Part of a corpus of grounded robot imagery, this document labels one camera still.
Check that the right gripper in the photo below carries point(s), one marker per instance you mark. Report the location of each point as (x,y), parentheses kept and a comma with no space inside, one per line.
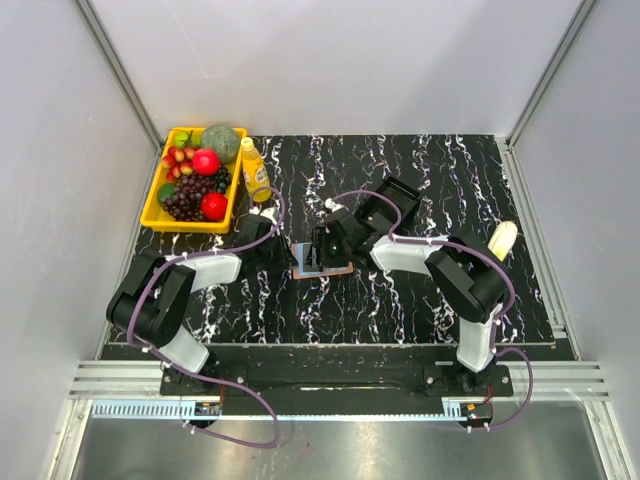
(319,239)

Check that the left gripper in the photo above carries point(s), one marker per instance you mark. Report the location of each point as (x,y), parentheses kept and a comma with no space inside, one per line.
(285,260)

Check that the pink leather card holder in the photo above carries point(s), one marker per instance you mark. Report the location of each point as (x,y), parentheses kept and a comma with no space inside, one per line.
(328,271)

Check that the black card box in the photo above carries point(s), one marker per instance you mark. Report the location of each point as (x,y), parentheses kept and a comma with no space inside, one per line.
(392,200)

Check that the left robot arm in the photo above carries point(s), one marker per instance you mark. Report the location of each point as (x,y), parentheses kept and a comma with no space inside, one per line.
(151,301)

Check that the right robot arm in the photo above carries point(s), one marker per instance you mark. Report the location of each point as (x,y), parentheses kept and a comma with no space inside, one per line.
(469,272)

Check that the red pomegranate lower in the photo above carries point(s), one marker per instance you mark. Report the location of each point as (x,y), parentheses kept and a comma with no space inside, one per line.
(214,206)

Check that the red pomegranate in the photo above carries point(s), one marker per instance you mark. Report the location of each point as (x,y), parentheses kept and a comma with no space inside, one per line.
(214,206)
(206,162)

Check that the yellow juice bottle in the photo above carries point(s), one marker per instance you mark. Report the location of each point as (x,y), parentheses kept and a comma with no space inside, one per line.
(256,177)

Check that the small black grape bunch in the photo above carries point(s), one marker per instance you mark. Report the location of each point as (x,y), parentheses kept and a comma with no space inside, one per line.
(222,180)

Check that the dark purple grape bunch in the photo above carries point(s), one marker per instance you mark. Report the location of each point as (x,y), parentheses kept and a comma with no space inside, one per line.
(184,205)

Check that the red pomegranate upper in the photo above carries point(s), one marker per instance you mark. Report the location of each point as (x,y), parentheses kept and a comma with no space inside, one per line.
(206,162)

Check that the yellow plastic tray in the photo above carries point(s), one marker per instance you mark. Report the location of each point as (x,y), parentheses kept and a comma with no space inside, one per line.
(156,219)

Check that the green melon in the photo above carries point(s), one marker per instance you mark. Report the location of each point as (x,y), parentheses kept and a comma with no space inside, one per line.
(224,140)

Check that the small red fruit bunch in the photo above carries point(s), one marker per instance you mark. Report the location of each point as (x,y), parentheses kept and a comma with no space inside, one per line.
(177,162)

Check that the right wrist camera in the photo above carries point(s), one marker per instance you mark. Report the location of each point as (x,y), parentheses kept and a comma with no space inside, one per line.
(332,206)

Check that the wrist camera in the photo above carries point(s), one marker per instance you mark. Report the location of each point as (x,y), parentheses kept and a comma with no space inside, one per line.
(270,213)
(332,206)

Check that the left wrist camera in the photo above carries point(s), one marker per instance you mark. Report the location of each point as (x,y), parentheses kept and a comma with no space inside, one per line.
(270,213)

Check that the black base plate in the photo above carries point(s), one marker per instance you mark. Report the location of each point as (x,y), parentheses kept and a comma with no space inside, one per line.
(336,380)

